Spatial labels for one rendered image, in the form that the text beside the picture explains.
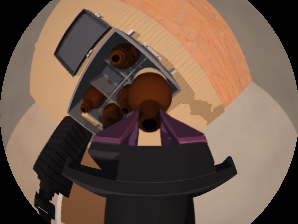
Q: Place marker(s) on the dark grey divided crate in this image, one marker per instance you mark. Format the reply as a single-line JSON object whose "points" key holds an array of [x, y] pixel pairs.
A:
{"points": [[106, 78]]}

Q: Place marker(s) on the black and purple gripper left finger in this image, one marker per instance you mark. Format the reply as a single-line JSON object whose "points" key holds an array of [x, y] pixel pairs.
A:
{"points": [[124, 132]]}

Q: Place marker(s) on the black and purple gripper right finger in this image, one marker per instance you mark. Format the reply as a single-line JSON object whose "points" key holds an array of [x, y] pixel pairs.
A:
{"points": [[179, 132]]}

